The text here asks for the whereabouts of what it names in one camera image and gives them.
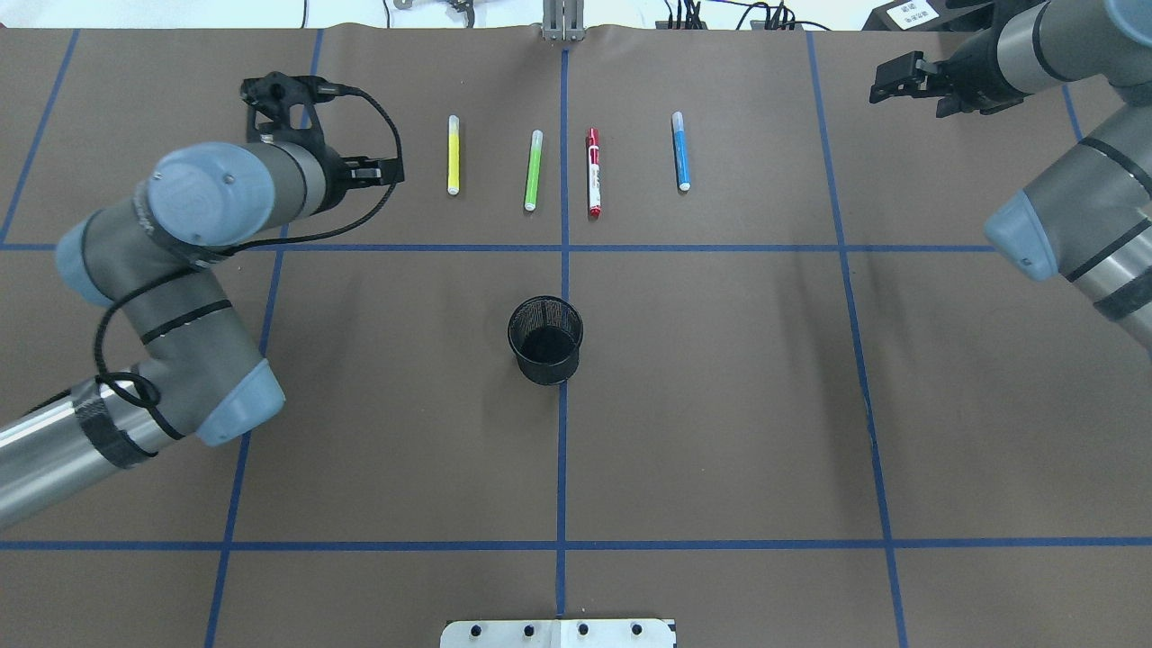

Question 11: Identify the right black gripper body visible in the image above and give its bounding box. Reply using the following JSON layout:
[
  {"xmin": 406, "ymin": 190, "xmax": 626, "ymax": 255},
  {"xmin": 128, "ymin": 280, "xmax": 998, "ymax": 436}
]
[{"xmin": 935, "ymin": 31, "xmax": 1023, "ymax": 118}]

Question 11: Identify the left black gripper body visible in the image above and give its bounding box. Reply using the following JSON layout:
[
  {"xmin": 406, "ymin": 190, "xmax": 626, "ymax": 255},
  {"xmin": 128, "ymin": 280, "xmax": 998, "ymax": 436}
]
[{"xmin": 316, "ymin": 145, "xmax": 362, "ymax": 212}]

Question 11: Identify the yellow highlighter pen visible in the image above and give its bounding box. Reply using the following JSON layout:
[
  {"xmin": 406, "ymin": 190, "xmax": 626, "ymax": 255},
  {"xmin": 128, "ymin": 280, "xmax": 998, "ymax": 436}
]
[{"xmin": 445, "ymin": 114, "xmax": 462, "ymax": 196}]

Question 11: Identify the green highlighter pen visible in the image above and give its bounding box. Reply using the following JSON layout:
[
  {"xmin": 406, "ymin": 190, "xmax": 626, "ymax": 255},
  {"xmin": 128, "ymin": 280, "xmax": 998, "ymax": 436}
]
[{"xmin": 523, "ymin": 129, "xmax": 544, "ymax": 213}]

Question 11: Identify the red white marker pen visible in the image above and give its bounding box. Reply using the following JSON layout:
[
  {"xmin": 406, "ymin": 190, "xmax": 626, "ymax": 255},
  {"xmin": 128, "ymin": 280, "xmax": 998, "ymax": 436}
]
[{"xmin": 588, "ymin": 127, "xmax": 602, "ymax": 221}]

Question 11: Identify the blue marker pen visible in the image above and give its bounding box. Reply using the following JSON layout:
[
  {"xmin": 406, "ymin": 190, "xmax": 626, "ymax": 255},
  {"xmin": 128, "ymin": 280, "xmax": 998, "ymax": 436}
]
[{"xmin": 670, "ymin": 111, "xmax": 692, "ymax": 193}]

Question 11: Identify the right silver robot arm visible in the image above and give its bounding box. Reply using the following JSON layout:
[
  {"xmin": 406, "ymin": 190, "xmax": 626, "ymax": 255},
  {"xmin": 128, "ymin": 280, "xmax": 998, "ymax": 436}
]
[{"xmin": 869, "ymin": 1, "xmax": 1151, "ymax": 347}]

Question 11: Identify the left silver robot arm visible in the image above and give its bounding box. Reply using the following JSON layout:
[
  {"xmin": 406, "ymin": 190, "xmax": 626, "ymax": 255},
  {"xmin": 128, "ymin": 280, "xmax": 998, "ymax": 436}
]
[{"xmin": 1, "ymin": 142, "xmax": 403, "ymax": 528}]

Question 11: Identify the black mesh pen cup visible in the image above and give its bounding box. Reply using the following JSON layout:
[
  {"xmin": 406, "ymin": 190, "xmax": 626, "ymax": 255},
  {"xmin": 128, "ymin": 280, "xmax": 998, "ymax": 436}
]
[{"xmin": 507, "ymin": 295, "xmax": 584, "ymax": 386}]

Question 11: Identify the aluminium frame post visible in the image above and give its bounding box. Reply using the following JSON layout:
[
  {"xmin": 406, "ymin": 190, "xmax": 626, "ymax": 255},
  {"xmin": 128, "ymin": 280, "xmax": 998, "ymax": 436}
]
[{"xmin": 540, "ymin": 0, "xmax": 588, "ymax": 42}]

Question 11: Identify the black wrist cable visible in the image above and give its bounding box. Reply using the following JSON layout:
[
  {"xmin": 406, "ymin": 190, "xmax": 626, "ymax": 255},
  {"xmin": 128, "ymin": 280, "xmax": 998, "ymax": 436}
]
[{"xmin": 93, "ymin": 83, "xmax": 404, "ymax": 442}]

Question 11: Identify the white pedestal column base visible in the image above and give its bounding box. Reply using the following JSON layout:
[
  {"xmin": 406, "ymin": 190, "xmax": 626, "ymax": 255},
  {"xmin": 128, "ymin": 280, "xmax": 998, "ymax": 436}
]
[{"xmin": 439, "ymin": 618, "xmax": 679, "ymax": 647}]

